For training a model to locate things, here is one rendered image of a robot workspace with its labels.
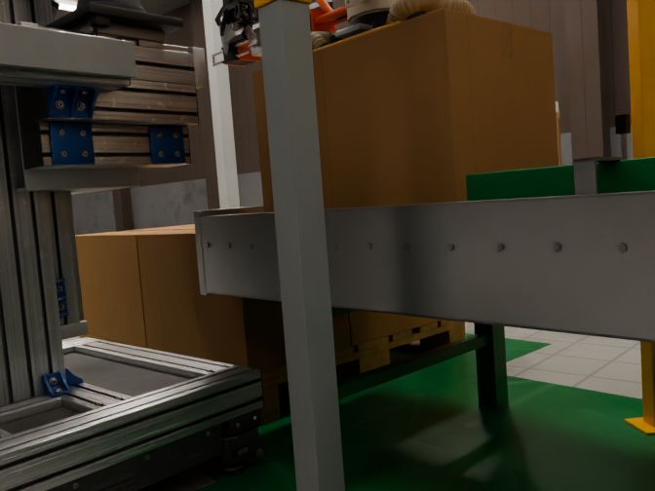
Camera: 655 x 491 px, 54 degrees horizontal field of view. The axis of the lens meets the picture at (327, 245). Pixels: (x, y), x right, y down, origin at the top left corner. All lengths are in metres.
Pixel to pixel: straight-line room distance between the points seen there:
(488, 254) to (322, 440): 0.41
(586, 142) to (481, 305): 5.80
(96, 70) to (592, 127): 5.85
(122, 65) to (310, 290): 0.59
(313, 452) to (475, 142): 0.65
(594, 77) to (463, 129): 5.57
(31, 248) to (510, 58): 1.11
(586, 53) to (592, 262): 5.98
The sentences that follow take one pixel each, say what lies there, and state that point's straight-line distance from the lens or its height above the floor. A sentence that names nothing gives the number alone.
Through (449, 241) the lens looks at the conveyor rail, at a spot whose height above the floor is 0.53.
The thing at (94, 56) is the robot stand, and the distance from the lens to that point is 1.32.
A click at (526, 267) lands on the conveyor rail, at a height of 0.50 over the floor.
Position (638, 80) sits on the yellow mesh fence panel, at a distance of 1.71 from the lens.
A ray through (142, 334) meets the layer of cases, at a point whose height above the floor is 0.20.
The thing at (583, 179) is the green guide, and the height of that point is 0.62.
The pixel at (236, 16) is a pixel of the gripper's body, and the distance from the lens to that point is 2.04.
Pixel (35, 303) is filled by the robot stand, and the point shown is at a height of 0.43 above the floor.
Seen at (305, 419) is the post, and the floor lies 0.26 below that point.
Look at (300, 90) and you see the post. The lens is 1.05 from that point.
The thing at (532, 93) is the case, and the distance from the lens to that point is 1.49.
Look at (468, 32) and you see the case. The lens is 1.32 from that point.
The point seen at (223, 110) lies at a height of 1.39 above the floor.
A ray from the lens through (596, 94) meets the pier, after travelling 6.78.
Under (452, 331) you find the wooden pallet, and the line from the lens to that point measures 2.44.
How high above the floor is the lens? 0.62
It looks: 4 degrees down
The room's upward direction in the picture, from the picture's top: 4 degrees counter-clockwise
